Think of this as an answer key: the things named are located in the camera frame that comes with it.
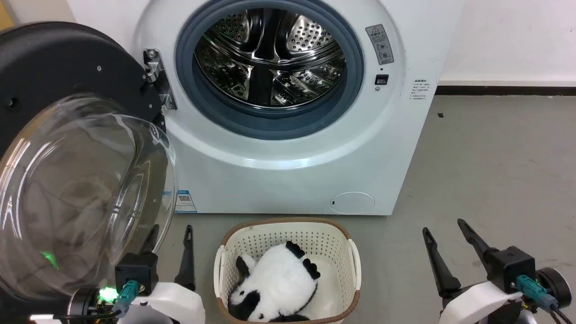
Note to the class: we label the black door latch slot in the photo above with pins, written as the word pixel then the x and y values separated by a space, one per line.
pixel 381 79

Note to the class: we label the small printed text label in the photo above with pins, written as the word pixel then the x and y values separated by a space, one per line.
pixel 420 90

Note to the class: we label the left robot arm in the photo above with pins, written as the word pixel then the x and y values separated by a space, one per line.
pixel 81 303

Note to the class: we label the stainless steel washer drum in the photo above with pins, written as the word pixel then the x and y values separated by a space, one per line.
pixel 270 54

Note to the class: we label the black washer door, glass bowl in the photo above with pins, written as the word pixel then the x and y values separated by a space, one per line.
pixel 67 58

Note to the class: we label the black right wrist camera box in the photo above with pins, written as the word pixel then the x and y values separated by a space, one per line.
pixel 513 267

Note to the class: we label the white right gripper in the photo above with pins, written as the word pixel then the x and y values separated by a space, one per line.
pixel 481 303

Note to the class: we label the metal door hinge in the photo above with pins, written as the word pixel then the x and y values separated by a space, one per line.
pixel 157 74

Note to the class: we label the black wall baseboard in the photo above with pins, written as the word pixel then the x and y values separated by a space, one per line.
pixel 504 90

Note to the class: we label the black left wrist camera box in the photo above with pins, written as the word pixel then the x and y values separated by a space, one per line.
pixel 135 270

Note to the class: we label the white front-load washing machine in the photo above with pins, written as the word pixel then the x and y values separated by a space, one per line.
pixel 274 184

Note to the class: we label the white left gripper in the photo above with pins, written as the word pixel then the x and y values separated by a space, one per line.
pixel 173 303

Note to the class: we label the white laundry basket, brown rim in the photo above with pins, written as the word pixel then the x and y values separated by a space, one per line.
pixel 342 252

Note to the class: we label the round white filter cover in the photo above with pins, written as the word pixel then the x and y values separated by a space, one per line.
pixel 352 203

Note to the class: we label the black and white panda plush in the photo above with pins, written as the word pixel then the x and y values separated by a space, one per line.
pixel 281 279

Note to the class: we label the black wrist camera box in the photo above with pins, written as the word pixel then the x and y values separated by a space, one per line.
pixel 513 267
pixel 135 270

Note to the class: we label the grey warning sticker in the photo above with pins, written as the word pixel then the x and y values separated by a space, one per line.
pixel 380 44

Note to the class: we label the blue energy label sticker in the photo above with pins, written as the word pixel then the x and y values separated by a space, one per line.
pixel 185 201

